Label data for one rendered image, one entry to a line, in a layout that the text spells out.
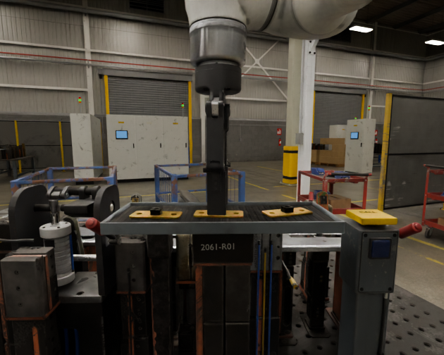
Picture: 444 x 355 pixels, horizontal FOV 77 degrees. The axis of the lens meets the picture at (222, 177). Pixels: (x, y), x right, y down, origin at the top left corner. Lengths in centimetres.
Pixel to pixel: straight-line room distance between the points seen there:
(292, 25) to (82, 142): 841
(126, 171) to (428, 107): 738
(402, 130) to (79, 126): 762
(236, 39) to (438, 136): 579
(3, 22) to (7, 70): 194
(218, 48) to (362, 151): 1058
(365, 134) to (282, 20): 1052
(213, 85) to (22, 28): 1572
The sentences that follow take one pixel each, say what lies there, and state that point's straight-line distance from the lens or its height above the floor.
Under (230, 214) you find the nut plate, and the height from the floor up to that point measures 116.
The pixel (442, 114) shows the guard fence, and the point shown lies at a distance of 621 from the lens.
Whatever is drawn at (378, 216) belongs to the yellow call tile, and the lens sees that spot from 54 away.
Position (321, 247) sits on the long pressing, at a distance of 82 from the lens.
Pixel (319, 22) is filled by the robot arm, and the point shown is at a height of 146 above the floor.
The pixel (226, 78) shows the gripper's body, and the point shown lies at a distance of 44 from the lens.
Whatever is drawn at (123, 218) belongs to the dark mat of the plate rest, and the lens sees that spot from 49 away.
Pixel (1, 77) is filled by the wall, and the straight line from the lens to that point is 1583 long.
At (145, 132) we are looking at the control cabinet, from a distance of 879.
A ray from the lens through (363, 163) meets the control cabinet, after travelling 1100.
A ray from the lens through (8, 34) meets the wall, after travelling 1613.
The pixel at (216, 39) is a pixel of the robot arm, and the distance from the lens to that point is 45.
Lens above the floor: 129
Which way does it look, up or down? 8 degrees down
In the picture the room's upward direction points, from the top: straight up
